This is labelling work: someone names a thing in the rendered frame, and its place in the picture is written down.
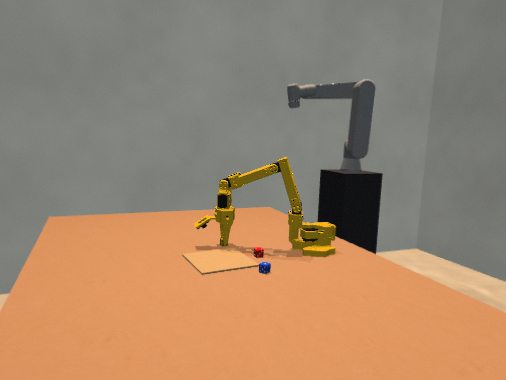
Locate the red die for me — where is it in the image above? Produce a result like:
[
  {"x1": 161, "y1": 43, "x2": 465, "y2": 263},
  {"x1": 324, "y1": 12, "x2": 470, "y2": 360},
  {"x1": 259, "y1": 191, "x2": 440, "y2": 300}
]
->
[{"x1": 254, "y1": 247, "x2": 264, "y2": 258}]

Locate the tan flat mat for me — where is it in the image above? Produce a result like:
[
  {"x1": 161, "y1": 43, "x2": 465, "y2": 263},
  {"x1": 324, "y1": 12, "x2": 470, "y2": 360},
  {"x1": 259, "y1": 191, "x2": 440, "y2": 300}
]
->
[{"x1": 182, "y1": 248, "x2": 259, "y2": 275}]

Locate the blue die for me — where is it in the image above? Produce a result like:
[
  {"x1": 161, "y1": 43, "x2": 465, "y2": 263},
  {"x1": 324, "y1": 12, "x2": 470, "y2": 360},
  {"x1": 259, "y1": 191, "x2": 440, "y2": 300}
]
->
[{"x1": 259, "y1": 262, "x2": 271, "y2": 274}]

